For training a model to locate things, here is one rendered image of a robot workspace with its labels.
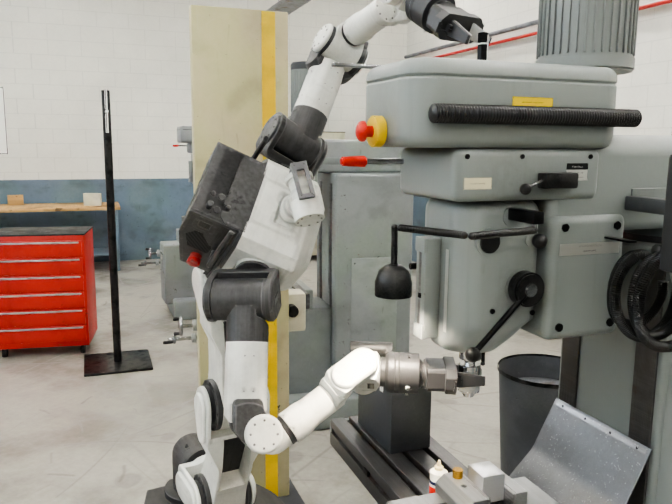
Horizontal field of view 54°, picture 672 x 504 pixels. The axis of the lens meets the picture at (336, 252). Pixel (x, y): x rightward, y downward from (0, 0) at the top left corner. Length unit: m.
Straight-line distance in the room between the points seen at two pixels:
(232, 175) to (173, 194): 8.77
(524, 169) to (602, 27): 0.34
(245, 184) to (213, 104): 1.47
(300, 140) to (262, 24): 1.46
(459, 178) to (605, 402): 0.73
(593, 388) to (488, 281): 0.53
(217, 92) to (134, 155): 7.29
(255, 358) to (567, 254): 0.67
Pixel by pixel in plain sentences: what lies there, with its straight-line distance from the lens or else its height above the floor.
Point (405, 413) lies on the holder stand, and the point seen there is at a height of 1.03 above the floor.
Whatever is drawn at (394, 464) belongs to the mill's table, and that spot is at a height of 0.92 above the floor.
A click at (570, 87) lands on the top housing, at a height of 1.85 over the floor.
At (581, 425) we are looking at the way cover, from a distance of 1.80.
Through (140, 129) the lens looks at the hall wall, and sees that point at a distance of 10.22.
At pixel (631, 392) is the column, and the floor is 1.19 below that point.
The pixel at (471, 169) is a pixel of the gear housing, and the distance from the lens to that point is 1.27.
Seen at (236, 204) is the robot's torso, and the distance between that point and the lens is 1.48.
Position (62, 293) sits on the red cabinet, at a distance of 5.80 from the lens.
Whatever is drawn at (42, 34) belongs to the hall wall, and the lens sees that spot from 10.31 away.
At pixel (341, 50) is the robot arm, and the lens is 1.74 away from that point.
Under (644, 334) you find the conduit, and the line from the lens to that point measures 1.38.
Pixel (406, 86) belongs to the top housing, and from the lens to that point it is 1.23.
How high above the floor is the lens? 1.74
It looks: 9 degrees down
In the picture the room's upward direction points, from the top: straight up
